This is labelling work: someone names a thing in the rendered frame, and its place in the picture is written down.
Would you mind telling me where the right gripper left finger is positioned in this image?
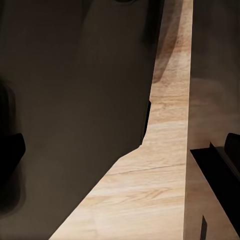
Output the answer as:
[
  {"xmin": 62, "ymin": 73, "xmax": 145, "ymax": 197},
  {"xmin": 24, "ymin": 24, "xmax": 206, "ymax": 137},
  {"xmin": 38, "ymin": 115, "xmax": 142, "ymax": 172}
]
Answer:
[{"xmin": 0, "ymin": 133, "xmax": 26, "ymax": 193}]

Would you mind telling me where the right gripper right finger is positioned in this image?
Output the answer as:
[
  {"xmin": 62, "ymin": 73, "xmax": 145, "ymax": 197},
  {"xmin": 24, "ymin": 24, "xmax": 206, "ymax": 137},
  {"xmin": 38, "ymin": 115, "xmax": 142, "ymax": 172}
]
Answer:
[{"xmin": 224, "ymin": 133, "xmax": 240, "ymax": 173}]

